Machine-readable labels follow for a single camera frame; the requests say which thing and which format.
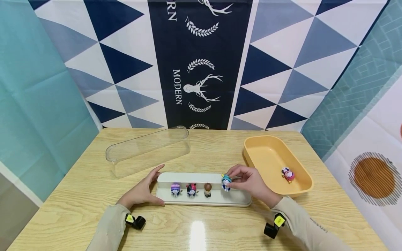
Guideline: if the person's right hand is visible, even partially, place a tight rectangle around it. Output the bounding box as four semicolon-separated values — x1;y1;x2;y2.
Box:
226;164;283;209

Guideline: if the person's left hand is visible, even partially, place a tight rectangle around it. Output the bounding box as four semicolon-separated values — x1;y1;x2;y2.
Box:
116;164;165;210

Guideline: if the white two-tier display base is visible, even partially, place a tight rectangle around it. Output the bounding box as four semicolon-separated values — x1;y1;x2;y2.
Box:
156;172;253;208

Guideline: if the person's right forearm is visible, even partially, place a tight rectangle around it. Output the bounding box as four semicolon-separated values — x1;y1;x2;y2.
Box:
271;196;354;251

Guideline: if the person's left forearm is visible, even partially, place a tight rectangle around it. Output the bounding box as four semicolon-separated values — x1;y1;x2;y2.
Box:
86;204;131;251

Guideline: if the clear transparent plastic cover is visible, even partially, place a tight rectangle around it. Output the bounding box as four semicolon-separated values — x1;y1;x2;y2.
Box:
105;126;191;178

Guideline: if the black wrist band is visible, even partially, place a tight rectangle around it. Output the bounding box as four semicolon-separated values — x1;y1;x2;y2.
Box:
263;213;286;239
125;213;147;230

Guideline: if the orange-yellow plastic tub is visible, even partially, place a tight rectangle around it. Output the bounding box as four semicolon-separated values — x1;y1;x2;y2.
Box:
243;135;314;198

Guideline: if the figurine with black-red hat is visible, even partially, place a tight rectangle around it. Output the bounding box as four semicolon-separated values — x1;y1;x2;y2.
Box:
186;183;199;199

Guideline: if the figurine with pink outfit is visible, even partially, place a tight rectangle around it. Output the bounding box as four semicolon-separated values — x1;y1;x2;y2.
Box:
281;167;295;184

